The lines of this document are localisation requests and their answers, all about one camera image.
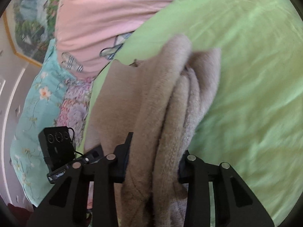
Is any teal floral pillow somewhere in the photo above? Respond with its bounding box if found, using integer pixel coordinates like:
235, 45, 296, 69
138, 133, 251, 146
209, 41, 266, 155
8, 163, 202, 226
10, 40, 72, 206

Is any pink heart-pattern quilt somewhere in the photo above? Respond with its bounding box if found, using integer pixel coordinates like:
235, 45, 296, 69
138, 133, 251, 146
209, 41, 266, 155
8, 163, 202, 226
55, 0, 173, 79

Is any gold-framed landscape painting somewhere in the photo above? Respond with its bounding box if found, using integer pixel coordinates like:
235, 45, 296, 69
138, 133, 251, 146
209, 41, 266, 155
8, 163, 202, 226
4, 0, 60, 65

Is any green bed sheet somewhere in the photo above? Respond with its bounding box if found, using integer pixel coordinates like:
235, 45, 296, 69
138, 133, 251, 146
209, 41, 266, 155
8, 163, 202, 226
83, 0, 303, 226

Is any floral ruffled pillow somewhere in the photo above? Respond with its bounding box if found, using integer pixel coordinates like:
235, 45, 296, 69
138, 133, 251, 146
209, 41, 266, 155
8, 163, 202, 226
54, 77, 95, 148

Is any beige knit sweater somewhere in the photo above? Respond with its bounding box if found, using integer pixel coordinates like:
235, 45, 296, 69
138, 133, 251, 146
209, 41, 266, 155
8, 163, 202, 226
84, 35, 221, 226

